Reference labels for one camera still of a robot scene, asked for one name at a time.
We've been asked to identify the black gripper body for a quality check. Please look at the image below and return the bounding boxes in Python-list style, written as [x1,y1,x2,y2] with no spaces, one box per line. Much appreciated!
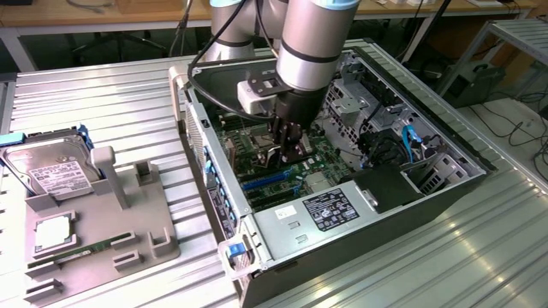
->
[272,87,330,130]

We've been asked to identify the CPU socket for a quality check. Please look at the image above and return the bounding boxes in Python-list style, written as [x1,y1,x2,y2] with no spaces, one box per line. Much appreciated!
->
[251,130,275,153]

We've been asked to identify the green motherboard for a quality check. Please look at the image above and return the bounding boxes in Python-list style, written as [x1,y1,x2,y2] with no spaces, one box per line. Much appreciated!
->
[216,110,358,212]

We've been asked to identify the silver drive cage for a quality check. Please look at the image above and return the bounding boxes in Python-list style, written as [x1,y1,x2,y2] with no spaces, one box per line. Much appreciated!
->
[330,53,390,131]

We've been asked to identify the silver chipset heatsink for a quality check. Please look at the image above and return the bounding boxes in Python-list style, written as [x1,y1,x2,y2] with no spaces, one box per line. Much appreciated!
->
[304,172,338,192]

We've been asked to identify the blue expansion slot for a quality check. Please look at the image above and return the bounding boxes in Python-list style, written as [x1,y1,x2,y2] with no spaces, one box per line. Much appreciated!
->
[240,166,294,192]

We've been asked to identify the black fan shroud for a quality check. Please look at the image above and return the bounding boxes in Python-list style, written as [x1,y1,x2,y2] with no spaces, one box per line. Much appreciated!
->
[351,162,424,215]

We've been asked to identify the silver power supply unit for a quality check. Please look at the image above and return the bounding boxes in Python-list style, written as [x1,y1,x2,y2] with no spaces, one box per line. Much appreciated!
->
[251,180,380,262]

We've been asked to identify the open black PC case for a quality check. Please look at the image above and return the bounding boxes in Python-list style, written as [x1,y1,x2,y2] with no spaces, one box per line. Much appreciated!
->
[168,46,499,308]

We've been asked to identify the black box on floor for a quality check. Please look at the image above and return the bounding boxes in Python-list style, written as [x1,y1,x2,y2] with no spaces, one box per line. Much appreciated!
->
[444,63,507,109]

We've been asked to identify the black office chair base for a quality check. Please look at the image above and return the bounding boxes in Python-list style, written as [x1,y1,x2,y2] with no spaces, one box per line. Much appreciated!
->
[71,30,170,59]

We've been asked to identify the grey parts rack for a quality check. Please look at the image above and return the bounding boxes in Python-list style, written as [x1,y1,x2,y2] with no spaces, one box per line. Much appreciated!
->
[23,146,182,305]

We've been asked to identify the wooden desk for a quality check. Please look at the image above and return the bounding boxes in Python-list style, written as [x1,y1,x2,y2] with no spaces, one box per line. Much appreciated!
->
[0,0,539,72]

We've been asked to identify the hard disk with blue carrier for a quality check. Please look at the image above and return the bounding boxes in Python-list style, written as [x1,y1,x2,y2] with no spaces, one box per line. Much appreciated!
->
[0,126,99,202]

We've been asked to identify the metal slat side table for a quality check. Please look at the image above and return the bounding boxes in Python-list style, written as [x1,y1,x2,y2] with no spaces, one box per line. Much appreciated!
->
[444,18,548,97]

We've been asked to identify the green RAM stick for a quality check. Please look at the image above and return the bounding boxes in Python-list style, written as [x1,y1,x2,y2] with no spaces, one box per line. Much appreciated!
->
[27,233,132,270]

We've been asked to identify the silver CPU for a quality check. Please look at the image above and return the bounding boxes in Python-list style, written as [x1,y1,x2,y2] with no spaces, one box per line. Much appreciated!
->
[34,219,74,250]

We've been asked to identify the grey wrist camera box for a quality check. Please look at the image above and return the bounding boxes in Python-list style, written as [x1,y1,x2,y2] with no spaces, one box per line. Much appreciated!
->
[236,80,280,116]

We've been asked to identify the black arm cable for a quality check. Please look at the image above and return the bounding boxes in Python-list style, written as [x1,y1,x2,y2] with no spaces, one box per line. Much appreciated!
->
[187,0,275,122]

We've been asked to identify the blue SATA wire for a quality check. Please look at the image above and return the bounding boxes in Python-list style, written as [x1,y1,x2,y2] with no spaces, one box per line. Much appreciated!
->
[402,124,415,165]

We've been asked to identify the black floor cables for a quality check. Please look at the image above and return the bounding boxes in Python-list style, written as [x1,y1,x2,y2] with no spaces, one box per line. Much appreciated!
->
[466,91,548,161]

